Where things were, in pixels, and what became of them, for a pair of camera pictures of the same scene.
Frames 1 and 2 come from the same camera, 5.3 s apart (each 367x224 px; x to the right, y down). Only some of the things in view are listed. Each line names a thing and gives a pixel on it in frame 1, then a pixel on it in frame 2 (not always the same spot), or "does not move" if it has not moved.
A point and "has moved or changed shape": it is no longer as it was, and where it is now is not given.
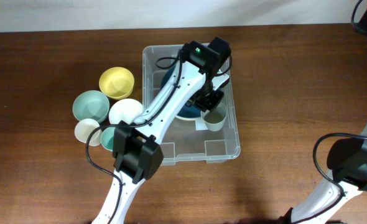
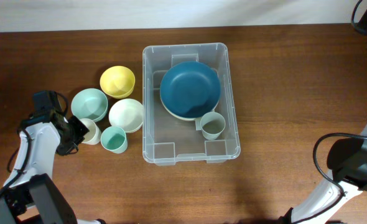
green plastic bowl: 91,104 does not move
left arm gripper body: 208,99 → 74,136
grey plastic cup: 214,120 has moved or changed shape
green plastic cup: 107,137 does not move
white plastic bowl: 124,109 does not move
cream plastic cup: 84,128 does not move
